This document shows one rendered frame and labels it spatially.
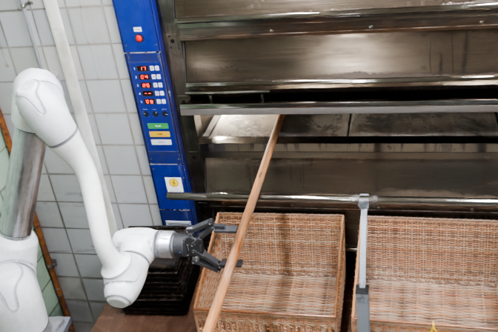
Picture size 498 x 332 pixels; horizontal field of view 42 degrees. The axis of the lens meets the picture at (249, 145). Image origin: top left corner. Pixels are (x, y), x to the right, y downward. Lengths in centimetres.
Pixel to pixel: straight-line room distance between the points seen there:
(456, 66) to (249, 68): 75
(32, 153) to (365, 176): 130
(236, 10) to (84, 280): 167
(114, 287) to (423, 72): 129
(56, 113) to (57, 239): 153
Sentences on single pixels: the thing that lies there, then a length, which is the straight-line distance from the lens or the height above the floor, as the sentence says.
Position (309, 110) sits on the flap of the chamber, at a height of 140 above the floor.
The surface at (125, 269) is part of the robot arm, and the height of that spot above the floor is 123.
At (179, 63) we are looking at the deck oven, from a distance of 259.
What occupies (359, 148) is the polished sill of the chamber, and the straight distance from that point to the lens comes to 261.
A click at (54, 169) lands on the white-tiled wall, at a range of 308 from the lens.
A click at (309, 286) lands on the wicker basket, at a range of 282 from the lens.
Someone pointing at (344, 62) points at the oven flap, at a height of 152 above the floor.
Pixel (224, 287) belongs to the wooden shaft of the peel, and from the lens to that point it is 193.
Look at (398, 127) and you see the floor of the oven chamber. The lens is 270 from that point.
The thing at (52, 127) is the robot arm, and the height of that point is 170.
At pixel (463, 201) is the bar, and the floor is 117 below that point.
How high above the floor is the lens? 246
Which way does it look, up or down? 29 degrees down
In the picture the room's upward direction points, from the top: 8 degrees counter-clockwise
